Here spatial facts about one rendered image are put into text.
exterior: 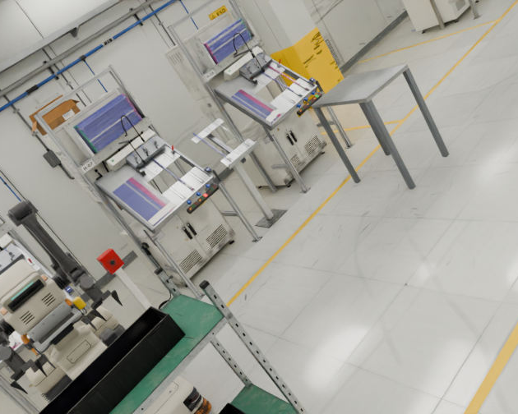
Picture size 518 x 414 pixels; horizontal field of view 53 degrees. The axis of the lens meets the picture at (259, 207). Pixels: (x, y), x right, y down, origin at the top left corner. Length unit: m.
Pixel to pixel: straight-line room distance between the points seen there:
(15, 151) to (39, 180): 0.37
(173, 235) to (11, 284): 2.13
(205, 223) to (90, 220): 1.74
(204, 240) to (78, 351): 2.13
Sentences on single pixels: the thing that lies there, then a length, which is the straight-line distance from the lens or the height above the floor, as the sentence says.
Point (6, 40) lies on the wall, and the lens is 6.04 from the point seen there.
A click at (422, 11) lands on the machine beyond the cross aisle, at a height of 0.31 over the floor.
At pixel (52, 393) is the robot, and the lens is 3.16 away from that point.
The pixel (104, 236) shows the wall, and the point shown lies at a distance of 6.05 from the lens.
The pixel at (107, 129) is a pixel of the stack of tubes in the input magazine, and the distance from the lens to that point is 4.50.
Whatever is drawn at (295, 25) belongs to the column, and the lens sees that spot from 7.03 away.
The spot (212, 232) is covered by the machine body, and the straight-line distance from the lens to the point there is 4.71.
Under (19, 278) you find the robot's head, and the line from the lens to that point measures 2.67.
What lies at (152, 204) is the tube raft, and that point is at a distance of 4.24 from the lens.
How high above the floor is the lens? 1.88
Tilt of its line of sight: 21 degrees down
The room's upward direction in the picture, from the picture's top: 33 degrees counter-clockwise
